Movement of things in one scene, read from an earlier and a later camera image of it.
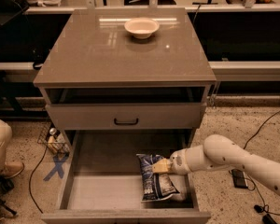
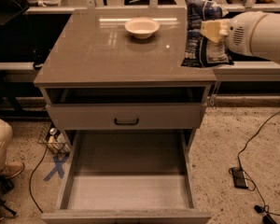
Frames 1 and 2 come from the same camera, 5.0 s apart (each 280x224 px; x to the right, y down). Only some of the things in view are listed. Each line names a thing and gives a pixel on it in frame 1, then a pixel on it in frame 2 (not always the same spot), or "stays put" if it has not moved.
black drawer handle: [126, 123] stays put
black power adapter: [240, 179] stays put
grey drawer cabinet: [126, 69] stays put
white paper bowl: [142, 27] stays put
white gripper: [178, 162] → [237, 35]
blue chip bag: [155, 186] → [200, 49]
